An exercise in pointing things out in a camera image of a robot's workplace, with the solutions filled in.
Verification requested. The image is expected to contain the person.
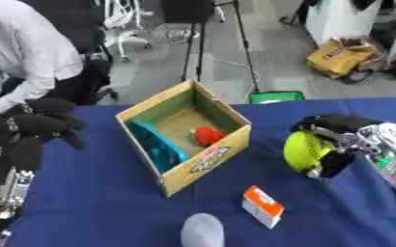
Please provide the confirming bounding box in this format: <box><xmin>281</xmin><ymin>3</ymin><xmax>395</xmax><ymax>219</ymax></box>
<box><xmin>0</xmin><ymin>0</ymin><xmax>89</xmax><ymax>114</ymax></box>

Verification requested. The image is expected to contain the black office chair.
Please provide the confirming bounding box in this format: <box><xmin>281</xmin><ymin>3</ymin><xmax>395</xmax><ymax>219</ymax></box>
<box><xmin>18</xmin><ymin>0</ymin><xmax>121</xmax><ymax>106</ymax></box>

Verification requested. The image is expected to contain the red toy fruit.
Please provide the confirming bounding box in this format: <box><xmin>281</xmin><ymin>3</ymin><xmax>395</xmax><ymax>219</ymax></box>
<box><xmin>192</xmin><ymin>125</ymin><xmax>229</xmax><ymax>148</ymax></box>

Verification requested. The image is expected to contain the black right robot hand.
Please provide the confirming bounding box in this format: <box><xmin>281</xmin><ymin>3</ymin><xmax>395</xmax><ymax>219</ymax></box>
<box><xmin>287</xmin><ymin>113</ymin><xmax>387</xmax><ymax>179</ymax></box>

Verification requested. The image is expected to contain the white office chair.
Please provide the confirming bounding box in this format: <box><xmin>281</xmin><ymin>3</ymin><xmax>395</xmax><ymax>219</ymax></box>
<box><xmin>97</xmin><ymin>0</ymin><xmax>157</xmax><ymax>64</ymax></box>

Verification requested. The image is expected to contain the green bin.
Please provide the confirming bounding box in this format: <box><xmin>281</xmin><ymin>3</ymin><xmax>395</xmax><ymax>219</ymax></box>
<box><xmin>246</xmin><ymin>91</ymin><xmax>306</xmax><ymax>105</ymax></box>

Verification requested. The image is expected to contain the grey rounded object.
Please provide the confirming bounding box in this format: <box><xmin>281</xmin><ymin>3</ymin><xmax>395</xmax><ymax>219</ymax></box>
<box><xmin>179</xmin><ymin>212</ymin><xmax>227</xmax><ymax>247</ymax></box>

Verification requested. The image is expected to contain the black tripod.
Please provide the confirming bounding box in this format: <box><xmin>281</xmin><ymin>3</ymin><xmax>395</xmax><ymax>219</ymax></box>
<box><xmin>158</xmin><ymin>0</ymin><xmax>263</xmax><ymax>95</ymax></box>

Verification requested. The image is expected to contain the orange and white small box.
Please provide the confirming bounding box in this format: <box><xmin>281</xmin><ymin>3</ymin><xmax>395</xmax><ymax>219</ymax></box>
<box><xmin>240</xmin><ymin>184</ymin><xmax>286</xmax><ymax>230</ymax></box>

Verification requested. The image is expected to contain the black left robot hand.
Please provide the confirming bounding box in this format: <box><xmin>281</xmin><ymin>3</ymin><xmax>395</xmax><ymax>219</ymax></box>
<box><xmin>0</xmin><ymin>97</ymin><xmax>89</xmax><ymax>173</ymax></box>

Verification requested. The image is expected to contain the yellow-green softball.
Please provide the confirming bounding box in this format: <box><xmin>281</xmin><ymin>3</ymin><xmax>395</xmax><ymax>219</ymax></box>
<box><xmin>282</xmin><ymin>129</ymin><xmax>337</xmax><ymax>173</ymax></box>

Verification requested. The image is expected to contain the tan cardboard box green inside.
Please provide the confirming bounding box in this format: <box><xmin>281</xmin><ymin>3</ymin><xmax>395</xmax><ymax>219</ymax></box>
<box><xmin>115</xmin><ymin>79</ymin><xmax>254</xmax><ymax>198</ymax></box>

